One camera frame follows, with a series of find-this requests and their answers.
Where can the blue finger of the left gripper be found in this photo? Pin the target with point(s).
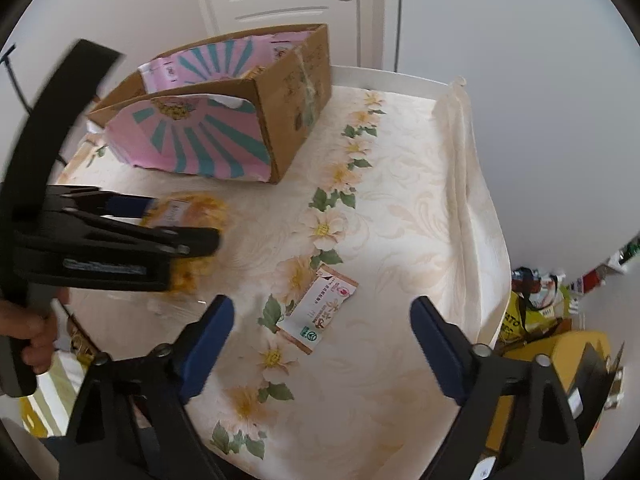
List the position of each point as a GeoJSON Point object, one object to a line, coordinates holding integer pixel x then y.
{"type": "Point", "coordinates": [114, 239]}
{"type": "Point", "coordinates": [97, 201]}

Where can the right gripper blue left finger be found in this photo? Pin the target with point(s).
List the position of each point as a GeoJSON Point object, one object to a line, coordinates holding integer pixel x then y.
{"type": "Point", "coordinates": [200, 344]}

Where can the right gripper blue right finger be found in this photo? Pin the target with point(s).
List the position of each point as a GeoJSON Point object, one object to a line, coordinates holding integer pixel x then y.
{"type": "Point", "coordinates": [446, 349]}

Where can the clear bag yellow pastry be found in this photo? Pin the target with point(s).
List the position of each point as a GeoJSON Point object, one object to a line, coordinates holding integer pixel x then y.
{"type": "Point", "coordinates": [198, 219]}

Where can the white orange sachet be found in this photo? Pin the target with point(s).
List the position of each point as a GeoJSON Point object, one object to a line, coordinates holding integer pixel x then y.
{"type": "Point", "coordinates": [314, 312]}

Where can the person's left hand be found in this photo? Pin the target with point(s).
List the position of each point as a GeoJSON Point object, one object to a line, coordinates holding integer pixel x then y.
{"type": "Point", "coordinates": [41, 334]}

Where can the pink lined cardboard box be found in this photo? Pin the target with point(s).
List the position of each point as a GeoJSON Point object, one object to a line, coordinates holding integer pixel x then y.
{"type": "Point", "coordinates": [233, 107]}

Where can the black curved metal rack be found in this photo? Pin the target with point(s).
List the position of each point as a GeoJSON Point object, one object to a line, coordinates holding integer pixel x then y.
{"type": "Point", "coordinates": [5, 61]}

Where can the floral white tablecloth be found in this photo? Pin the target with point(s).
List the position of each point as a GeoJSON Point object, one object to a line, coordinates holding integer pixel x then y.
{"type": "Point", "coordinates": [386, 190]}

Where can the white wardrobe door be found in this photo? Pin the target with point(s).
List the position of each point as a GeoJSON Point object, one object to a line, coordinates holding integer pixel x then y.
{"type": "Point", "coordinates": [554, 88]}

